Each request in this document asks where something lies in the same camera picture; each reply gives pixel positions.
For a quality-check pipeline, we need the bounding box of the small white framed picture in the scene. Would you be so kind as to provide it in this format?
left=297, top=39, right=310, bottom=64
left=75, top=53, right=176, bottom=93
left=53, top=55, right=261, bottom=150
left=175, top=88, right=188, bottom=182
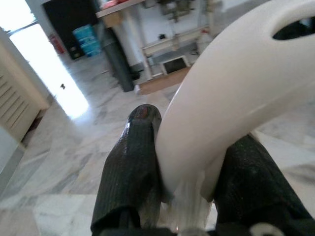
left=158, top=55, right=191, bottom=76

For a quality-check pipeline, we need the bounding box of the dark rolled mat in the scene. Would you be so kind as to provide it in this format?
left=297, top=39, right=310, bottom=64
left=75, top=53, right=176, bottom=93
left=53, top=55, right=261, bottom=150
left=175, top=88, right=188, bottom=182
left=97, top=19, right=136, bottom=93

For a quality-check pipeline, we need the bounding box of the red fire extinguisher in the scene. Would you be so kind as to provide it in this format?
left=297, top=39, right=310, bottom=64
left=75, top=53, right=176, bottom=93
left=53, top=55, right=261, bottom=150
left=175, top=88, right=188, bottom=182
left=49, top=33, right=65, bottom=56

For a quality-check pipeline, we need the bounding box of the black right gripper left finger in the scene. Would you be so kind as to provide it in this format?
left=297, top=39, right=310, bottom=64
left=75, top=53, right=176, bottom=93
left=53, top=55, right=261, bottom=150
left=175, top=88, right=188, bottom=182
left=90, top=104, right=163, bottom=234

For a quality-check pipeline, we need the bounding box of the blue box stack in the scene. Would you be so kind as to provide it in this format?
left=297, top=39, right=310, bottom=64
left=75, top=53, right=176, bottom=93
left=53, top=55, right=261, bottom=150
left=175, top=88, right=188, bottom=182
left=71, top=23, right=103, bottom=58

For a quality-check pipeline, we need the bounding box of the flat wooden board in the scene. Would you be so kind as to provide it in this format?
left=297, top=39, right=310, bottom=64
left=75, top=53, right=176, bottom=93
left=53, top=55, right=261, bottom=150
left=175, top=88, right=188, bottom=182
left=138, top=66, right=191, bottom=95

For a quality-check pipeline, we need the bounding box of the cream dustpan wooden pole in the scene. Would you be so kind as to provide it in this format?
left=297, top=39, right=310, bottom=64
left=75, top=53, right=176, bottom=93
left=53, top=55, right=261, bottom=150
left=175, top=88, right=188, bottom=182
left=155, top=0, right=315, bottom=229

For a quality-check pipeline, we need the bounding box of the white plastic bottle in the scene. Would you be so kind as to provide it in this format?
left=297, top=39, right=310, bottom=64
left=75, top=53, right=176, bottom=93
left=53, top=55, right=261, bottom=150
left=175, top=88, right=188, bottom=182
left=195, top=29, right=214, bottom=55

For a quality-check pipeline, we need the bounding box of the light wooden table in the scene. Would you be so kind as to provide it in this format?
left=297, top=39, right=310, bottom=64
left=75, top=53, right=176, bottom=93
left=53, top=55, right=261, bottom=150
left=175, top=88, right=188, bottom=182
left=95, top=0, right=146, bottom=28

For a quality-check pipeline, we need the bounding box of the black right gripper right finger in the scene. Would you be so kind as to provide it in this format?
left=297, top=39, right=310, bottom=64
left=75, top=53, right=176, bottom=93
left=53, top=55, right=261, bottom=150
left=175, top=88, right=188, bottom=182
left=213, top=134, right=315, bottom=230

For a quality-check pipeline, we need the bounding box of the cream louvered door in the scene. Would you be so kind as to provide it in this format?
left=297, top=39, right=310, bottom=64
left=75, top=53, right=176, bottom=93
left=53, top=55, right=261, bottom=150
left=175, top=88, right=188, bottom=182
left=0, top=29, right=54, bottom=148

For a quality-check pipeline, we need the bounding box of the white metal rack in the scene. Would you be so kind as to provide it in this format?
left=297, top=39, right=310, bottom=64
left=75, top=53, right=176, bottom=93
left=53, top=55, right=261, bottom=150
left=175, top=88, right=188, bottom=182
left=137, top=0, right=215, bottom=80

